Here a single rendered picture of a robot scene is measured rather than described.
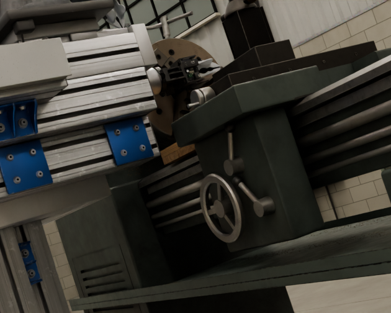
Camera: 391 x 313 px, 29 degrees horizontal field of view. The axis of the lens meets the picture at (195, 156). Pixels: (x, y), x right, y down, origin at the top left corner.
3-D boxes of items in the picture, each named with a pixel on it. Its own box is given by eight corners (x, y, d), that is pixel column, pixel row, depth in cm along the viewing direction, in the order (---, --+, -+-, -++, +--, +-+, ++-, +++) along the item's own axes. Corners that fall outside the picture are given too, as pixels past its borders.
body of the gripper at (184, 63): (206, 79, 201) (167, 89, 195) (192, 89, 209) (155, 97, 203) (197, 53, 202) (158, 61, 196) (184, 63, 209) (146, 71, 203)
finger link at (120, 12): (128, 23, 228) (112, -4, 227) (121, 30, 233) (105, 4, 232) (136, 18, 229) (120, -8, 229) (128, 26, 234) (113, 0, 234)
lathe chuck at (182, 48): (130, 148, 221) (115, 47, 226) (221, 143, 235) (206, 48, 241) (141, 141, 213) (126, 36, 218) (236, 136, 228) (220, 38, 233)
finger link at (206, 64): (227, 61, 207) (198, 68, 203) (217, 68, 212) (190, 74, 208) (223, 51, 207) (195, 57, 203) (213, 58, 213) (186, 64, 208)
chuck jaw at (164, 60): (166, 89, 224) (136, 63, 221) (174, 77, 226) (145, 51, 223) (181, 77, 214) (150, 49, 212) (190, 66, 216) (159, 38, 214)
